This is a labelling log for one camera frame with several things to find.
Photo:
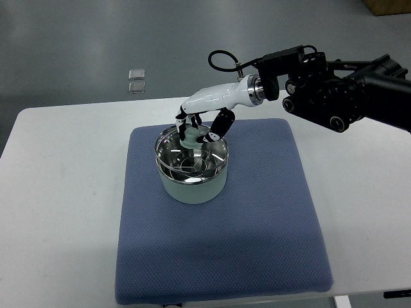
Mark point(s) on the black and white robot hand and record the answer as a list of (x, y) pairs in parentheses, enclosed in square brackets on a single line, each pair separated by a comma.
[(223, 98)]

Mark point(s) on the glass lid with green knob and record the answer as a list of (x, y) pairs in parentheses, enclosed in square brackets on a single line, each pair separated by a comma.
[(174, 155)]

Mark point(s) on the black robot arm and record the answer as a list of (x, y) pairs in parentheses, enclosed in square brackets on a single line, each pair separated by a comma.
[(335, 94)]

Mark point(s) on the pale green pot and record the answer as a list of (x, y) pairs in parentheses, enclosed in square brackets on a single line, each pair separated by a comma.
[(193, 188)]

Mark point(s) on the lower metal floor plate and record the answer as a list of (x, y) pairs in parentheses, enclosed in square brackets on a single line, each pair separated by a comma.
[(136, 87)]

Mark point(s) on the blue quilted mat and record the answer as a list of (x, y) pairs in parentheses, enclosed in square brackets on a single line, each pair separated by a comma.
[(259, 237)]

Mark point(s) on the brown cardboard box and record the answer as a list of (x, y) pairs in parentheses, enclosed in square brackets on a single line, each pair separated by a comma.
[(388, 7)]

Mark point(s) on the white table leg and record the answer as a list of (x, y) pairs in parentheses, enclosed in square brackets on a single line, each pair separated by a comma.
[(342, 301)]

